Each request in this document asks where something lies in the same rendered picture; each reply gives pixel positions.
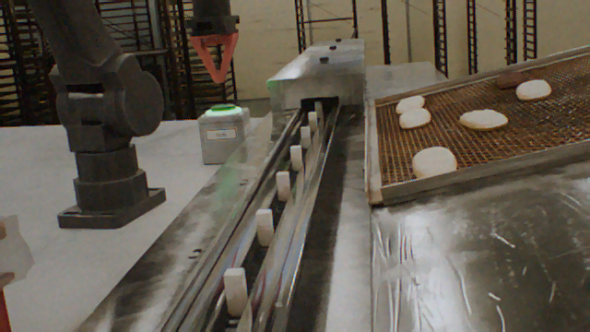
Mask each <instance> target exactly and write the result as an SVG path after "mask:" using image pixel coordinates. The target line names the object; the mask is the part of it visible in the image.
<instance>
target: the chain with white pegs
mask: <svg viewBox="0 0 590 332"><path fill-rule="evenodd" d="M328 98H329V96H328V97H320V100H319V101H314V109H315V112H311V113H308V119H309V126H306V127H302V128H301V145H299V146H291V148H290V154H291V163H292V171H291V174H289V172H278V173H277V194H278V202H277V204H276V206H275V208H274V211H273V213H272V211H271V209H258V210H257V211H256V228H257V236H258V245H257V247H256V251H255V253H254V257H253V259H252V262H251V264H250V265H249V267H248V269H247V272H246V274H245V270H244V268H229V269H227V270H226V272H225V274H224V277H223V278H224V284H225V292H226V300H227V307H228V313H227V315H228V316H226V318H225V320H224V322H223V325H222V326H221V328H220V330H219V332H235V331H236V329H237V326H238V324H239V323H240V321H241V318H242V314H243V312H244V309H245V306H246V304H247V302H248V300H249V297H250V295H251V292H252V290H253V287H254V284H255V282H256V278H257V275H258V273H259V270H260V268H261V265H262V264H263V261H264V259H265V256H266V252H267V250H268V247H269V245H270V243H271V241H272V238H273V236H274V233H275V232H276V229H277V225H278V224H279V221H280V219H281V216H282V214H283V211H284V209H285V206H286V205H287V202H288V200H289V196H290V193H291V191H292V188H293V187H294V184H295V183H296V180H297V178H298V175H299V173H300V170H301V165H302V162H303V160H304V157H305V155H306V152H307V149H308V147H309V145H310V143H311V141H312V139H313V135H314V132H315V130H316V127H317V125H318V123H319V121H320V118H321V116H322V113H323V111H324V108H325V105H326V103H327V100H328Z"/></svg>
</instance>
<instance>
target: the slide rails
mask: <svg viewBox="0 0 590 332"><path fill-rule="evenodd" d="M319 100H320V97H315V98H311V99H310V101H309V103H308V104H307V106H306V108H305V110H304V111H303V113H302V115H301V119H300V120H299V122H298V123H297V125H296V127H295V128H294V130H293V132H292V134H291V135H290V137H289V140H288V141H287V142H286V144H285V146H284V147H283V149H282V150H281V152H280V153H279V155H278V157H277V159H276V161H275V163H274V164H273V166H272V168H271V170H270V171H269V173H268V175H267V177H266V178H265V180H264V182H263V183H262V185H261V187H260V188H259V189H258V191H257V193H256V196H255V198H254V200H253V202H252V204H251V205H250V206H249V208H248V210H247V212H246V213H245V215H244V217H243V219H242V221H241V223H240V224H239V226H238V228H237V230H236V231H235V232H234V233H233V235H232V236H231V238H230V241H229V242H228V244H227V246H226V248H225V249H224V251H223V253H222V255H221V256H220V258H219V260H218V262H217V263H216V265H215V266H214V268H213V270H212V272H211V273H210V277H209V279H207V281H206V284H205V285H204V287H203V289H202V290H201V291H200V293H199V295H198V296H197V298H196V300H195V302H194V304H193V306H192V308H191V309H190V311H189V313H188V315H187V316H186V317H185V319H184V321H183V323H182V324H181V326H180V327H179V329H178V331H177V332H212V330H213V327H214V325H215V324H216V322H217V321H218V318H219V315H220V313H221V311H222V309H223V307H224V305H225V303H226V301H227V300H226V292H225V284H224V278H223V277H224V274H225V272H226V270H227V269H229V268H242V267H243V265H244V263H245V261H246V259H247V257H248V254H249V253H250V251H251V249H252V247H253V245H254V242H255V239H256V235H257V228H256V211H257V210H258V209H270V207H271V205H272V203H273V201H274V199H275V197H276V194H277V173H278V172H287V171H288V170H289V166H290V164H291V154H290V148H291V146H299V145H300V144H301V128H302V127H306V126H309V119H308V113H311V112H315V109H314V101H319ZM335 102H336V96H329V98H328V100H327V103H326V105H325V107H324V111H323V113H322V116H321V118H320V121H319V123H318V125H317V127H316V130H315V132H314V135H313V139H312V141H311V143H310V145H309V147H308V149H307V152H306V155H305V157H304V160H303V162H302V165H301V170H300V173H299V175H298V178H297V180H296V183H295V184H294V187H293V188H292V191H291V193H290V196H289V200H288V202H287V205H286V206H285V209H284V211H283V214H282V216H281V219H280V221H279V224H278V225H277V229H276V232H275V233H274V236H273V238H272V241H271V243H270V245H269V247H268V250H267V252H266V255H265V259H264V261H263V264H262V265H261V268H260V270H259V273H258V275H257V278H256V282H255V284H254V287H253V290H252V292H251V295H250V297H249V300H248V302H247V304H246V306H245V309H244V312H243V314H242V318H241V321H240V323H239V324H238V326H237V329H236V331H235V332H262V329H263V326H264V324H265V321H266V317H267V313H268V310H269V307H270V304H271V302H272V299H273V296H274V292H275V289H276V286H277V282H278V279H279V276H280V273H281V270H282V267H283V265H284V262H285V259H286V255H287V252H288V250H289V245H290V242H291V239H292V235H293V233H294V231H295V228H296V225H297V222H298V219H299V215H300V213H301V205H302V202H303V199H304V196H305V193H306V190H307V187H308V185H309V182H310V180H311V176H312V173H313V168H314V165H315V163H316V160H317V156H318V153H319V150H320V147H321V145H322V142H323V140H324V136H325V131H326V128H327V126H328V123H329V120H330V116H331V113H332V111H333V108H334V105H335Z"/></svg>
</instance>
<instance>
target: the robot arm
mask: <svg viewBox="0 0 590 332"><path fill-rule="evenodd" d="M27 1H28V5H29V7H30V9H31V11H32V13H33V14H34V16H35V18H36V19H37V21H38V23H39V25H40V27H41V29H42V31H43V33H44V35H45V37H46V39H47V41H48V43H49V45H50V47H51V49H52V51H53V55H54V58H55V61H56V65H55V66H54V67H53V69H52V70H51V72H50V74H49V78H50V80H51V81H52V83H53V85H54V87H55V89H56V91H57V93H58V94H57V99H56V109H57V113H58V117H59V119H60V122H61V124H62V125H63V127H64V128H65V130H66V133H67V138H68V143H69V148H70V152H75V153H74V155H75V161H76V166H77V178H75V179H73V181H74V191H75V197H76V202H77V203H76V204H75V205H73V206H72V207H70V208H68V209H66V210H64V211H62V212H60V213H58V214H57V219H58V225H59V228H60V229H84V230H117V229H121V228H122V227H124V226H125V225H127V224H129V223H130V222H132V221H134V220H135V219H138V218H139V217H141V216H143V215H144V214H146V213H148V212H149V211H150V210H152V209H153V208H156V207H157V206H159V205H160V204H162V203H164V202H165V201H166V193H165V187H148V179H147V173H146V172H145V171H144V170H143V169H141V168H139V167H138V163H137V156H136V144H135V143H129V142H131V140H132V138H133V137H142V136H150V135H152V134H153V133H155V132H156V131H157V129H158V128H159V126H160V123H161V121H162V117H163V113H164V99H163V95H162V91H161V88H160V86H159V83H158V81H157V80H156V79H155V78H154V77H153V76H152V75H150V74H149V73H148V72H143V71H142V70H141V68H140V66H139V64H138V62H137V60H136V57H135V55H134V54H133V53H127V54H123V51H122V50H121V48H120V46H119V43H118V42H117V41H116V40H115V39H114V38H113V37H112V35H111V33H110V32H109V31H108V29H107V28H106V26H105V24H104V23H103V21H102V19H101V17H100V15H99V13H98V11H97V9H96V7H95V6H94V5H93V3H92V0H27ZM192 5H193V11H194V18H190V19H184V28H185V29H192V31H193V33H190V41H191V44H192V45H193V46H194V48H195V50H196V51H197V52H198V53H199V55H200V57H201V58H202V60H203V62H204V63H205V65H206V67H207V69H208V71H209V73H210V74H211V77H212V79H213V81H214V82H215V83H223V82H224V81H225V78H226V75H227V72H228V69H229V66H230V60H231V57H232V55H233V52H234V50H235V47H236V44H237V41H238V39H239V30H238V29H236V24H240V15H233V16H232V15H231V12H230V0H192ZM216 44H224V45H225V48H224V53H223V57H222V62H221V67H220V70H219V73H218V71H217V69H216V68H215V66H214V63H213V61H212V59H211V54H210V51H209V50H208V48H207V46H208V45H216Z"/></svg>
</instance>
